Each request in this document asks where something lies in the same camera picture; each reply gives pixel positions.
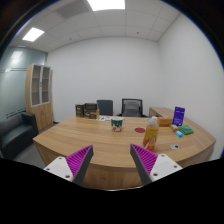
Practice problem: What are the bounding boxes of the green flat packet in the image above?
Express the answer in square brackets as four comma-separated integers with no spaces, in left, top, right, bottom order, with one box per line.
[178,125,195,136]

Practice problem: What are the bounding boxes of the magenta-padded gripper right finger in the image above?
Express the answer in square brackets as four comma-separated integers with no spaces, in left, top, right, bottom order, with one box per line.
[129,143,184,186]

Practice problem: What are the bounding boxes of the black mesh office chair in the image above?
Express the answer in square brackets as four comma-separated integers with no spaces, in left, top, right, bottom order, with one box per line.
[116,98,148,118]

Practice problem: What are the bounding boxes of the yellow drink bottle white cap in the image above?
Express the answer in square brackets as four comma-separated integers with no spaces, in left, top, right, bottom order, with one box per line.
[142,115,160,153]

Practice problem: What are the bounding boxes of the purple standing package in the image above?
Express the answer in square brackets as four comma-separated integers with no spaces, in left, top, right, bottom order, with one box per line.
[172,106,186,127]

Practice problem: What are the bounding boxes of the dark grey padded office chair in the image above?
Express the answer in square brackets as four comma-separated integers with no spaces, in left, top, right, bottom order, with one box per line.
[96,99,114,117]

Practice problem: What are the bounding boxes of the square ceiling light panel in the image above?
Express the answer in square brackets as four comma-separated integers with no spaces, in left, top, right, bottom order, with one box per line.
[87,0,126,12]
[22,27,45,43]

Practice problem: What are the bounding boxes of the small dark brown box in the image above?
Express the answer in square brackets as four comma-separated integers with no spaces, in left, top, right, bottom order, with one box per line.
[74,103,86,118]

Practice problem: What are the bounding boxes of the wooden shelf cabinet glass doors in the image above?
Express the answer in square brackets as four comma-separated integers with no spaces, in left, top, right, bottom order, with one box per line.
[24,63,54,133]

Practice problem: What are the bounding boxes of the ceiling air vent grille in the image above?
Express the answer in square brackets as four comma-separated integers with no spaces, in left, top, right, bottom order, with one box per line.
[54,0,91,20]

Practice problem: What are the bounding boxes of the black leather sofa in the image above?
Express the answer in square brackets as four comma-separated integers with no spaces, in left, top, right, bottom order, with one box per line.
[0,111,39,160]

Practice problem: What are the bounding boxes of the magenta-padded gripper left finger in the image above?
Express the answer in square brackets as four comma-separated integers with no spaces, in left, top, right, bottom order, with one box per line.
[43,144,95,187]

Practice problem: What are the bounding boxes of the green mug with white print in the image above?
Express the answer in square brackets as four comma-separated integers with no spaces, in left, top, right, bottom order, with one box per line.
[110,116,125,133]

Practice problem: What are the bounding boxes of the large dark brown box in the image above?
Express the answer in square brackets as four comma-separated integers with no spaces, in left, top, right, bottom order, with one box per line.
[83,102,99,119]

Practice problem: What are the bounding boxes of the orange brown box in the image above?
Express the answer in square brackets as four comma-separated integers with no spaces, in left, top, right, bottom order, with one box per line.
[157,117,173,127]

